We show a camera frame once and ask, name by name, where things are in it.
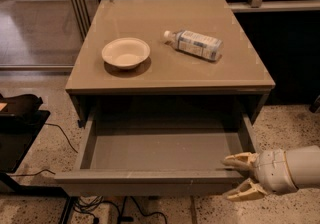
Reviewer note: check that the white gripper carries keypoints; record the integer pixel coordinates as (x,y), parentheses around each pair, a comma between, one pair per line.
(272,172)

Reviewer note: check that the grey top drawer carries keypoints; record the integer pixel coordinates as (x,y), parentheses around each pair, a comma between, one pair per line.
(159,154)

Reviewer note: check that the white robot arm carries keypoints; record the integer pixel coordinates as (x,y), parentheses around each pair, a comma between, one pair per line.
(304,166)

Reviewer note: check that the grey drawer cabinet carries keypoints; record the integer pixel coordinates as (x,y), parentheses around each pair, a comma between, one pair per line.
(238,71)

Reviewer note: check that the clear plastic water bottle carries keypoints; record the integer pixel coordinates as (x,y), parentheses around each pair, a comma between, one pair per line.
(195,44)

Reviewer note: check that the white paper bowl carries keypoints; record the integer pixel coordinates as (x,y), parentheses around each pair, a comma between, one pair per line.
(125,53)

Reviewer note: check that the black desk stand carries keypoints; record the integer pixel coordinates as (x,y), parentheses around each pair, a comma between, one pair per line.
(21,120)

